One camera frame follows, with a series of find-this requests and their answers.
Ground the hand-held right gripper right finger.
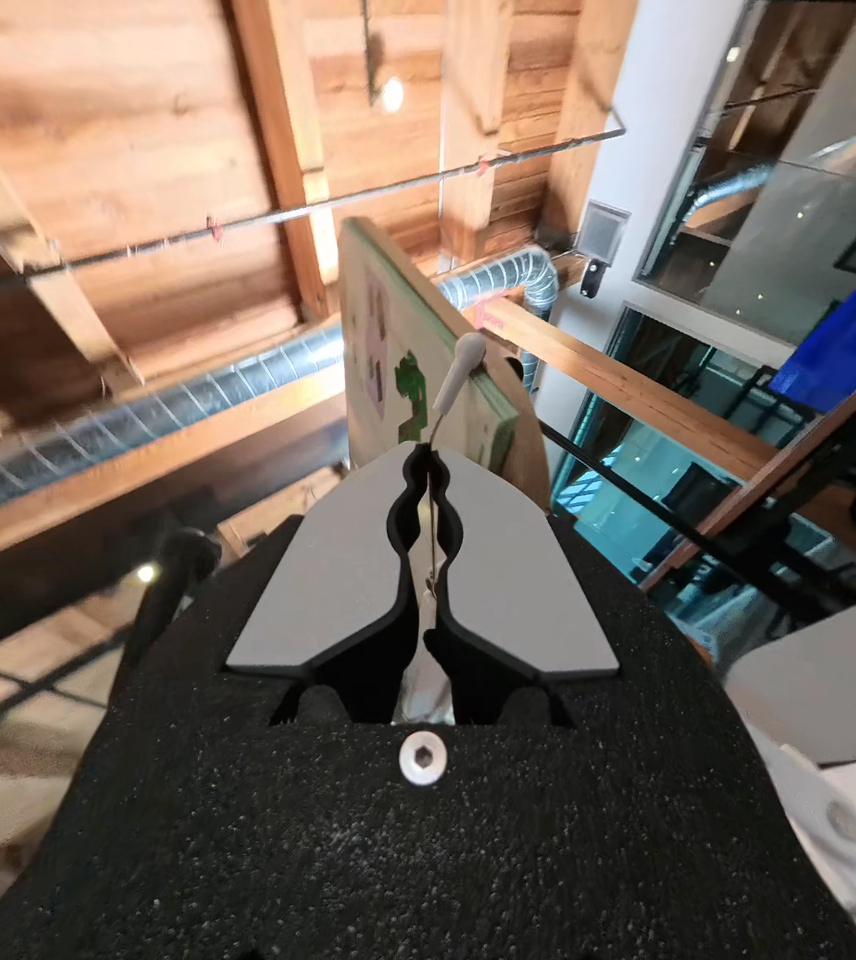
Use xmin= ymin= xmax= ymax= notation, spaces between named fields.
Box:
xmin=428 ymin=447 xmax=621 ymax=685

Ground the metal ceiling conduit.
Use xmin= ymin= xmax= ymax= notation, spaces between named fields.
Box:
xmin=0 ymin=127 xmax=627 ymax=301

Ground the instruction booklet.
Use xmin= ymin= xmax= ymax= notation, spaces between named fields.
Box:
xmin=339 ymin=219 xmax=519 ymax=485

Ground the grey wall vent box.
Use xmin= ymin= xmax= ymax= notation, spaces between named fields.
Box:
xmin=574 ymin=198 xmax=633 ymax=264

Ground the black rounded pole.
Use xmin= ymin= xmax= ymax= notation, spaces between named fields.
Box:
xmin=124 ymin=527 xmax=225 ymax=669

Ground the black metal bar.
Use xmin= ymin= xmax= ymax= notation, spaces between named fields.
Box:
xmin=539 ymin=420 xmax=834 ymax=624

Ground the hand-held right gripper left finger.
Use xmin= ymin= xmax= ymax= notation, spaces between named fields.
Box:
xmin=224 ymin=441 xmax=430 ymax=684

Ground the white base book stand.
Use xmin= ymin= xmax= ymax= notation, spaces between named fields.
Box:
xmin=338 ymin=217 xmax=856 ymax=960

